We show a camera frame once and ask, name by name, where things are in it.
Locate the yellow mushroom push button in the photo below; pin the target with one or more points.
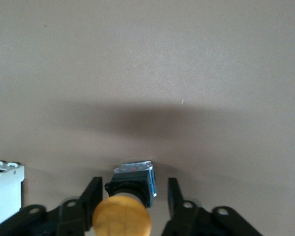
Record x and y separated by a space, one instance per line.
120 216

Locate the white circuit breaker red switch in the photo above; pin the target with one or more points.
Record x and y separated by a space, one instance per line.
5 186

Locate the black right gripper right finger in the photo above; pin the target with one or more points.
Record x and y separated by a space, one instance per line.
191 221

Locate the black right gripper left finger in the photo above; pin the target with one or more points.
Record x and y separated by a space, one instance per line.
71 218

